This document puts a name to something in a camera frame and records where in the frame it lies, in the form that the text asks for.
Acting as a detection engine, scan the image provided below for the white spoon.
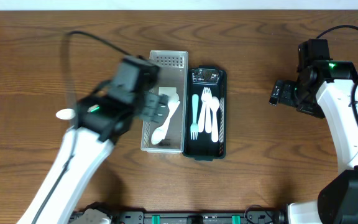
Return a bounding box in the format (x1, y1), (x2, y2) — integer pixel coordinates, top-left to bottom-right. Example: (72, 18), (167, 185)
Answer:
(165, 93), (180, 123)
(150, 101), (181, 146)
(210, 96), (219, 142)

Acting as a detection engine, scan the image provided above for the pale blue plastic fork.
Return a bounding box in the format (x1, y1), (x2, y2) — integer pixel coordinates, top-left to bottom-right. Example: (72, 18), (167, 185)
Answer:
(190, 94), (199, 141)

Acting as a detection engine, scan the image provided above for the white fork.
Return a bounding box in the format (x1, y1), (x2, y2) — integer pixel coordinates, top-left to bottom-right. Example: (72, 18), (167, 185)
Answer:
(198, 87), (210, 133)
(204, 87), (212, 133)

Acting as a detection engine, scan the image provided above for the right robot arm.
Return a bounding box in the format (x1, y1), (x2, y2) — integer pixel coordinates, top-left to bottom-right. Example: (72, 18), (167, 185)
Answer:
(269, 39), (358, 223)

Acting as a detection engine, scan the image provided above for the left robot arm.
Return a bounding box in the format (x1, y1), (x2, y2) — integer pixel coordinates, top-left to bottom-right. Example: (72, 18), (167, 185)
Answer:
(19, 56), (168, 223)

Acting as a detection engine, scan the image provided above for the clear perforated plastic basket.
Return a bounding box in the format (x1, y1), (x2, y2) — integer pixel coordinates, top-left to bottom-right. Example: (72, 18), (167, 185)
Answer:
(141, 50), (188, 154)

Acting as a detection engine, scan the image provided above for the black perforated plastic basket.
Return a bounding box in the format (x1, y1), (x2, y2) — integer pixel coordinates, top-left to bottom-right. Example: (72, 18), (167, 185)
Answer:
(183, 65), (227, 161)

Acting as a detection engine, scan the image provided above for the white spoon horizontal left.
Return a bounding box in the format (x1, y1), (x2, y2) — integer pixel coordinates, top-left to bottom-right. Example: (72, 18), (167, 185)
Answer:
(55, 108), (76, 120)

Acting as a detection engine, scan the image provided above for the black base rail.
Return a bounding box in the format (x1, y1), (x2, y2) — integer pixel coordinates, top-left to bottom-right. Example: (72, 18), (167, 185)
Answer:
(70, 202), (288, 224)

